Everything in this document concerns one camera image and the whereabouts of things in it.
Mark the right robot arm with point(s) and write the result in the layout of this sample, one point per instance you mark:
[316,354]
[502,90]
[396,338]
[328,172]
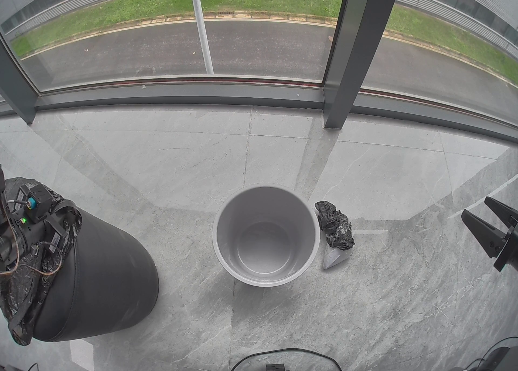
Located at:
[506,355]

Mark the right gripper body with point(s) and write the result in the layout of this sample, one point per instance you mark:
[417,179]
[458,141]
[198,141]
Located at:
[510,246]

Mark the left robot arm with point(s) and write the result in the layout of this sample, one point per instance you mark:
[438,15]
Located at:
[12,240]

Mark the black plastic bag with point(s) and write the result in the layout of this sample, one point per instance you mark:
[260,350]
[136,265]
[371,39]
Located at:
[20,292]

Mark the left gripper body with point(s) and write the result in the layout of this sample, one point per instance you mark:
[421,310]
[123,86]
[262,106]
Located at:
[54,240]

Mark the window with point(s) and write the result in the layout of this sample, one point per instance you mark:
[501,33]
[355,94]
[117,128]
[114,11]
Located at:
[263,90]

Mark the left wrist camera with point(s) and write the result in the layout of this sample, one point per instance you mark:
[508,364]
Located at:
[35,201]

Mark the white trash bin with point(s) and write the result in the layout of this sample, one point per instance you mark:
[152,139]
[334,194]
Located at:
[265,236]

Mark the crumpled black plastic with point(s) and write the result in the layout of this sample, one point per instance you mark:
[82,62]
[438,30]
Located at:
[336,226]

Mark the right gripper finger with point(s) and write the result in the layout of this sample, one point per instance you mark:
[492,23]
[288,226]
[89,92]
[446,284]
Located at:
[504,212]
[485,236]

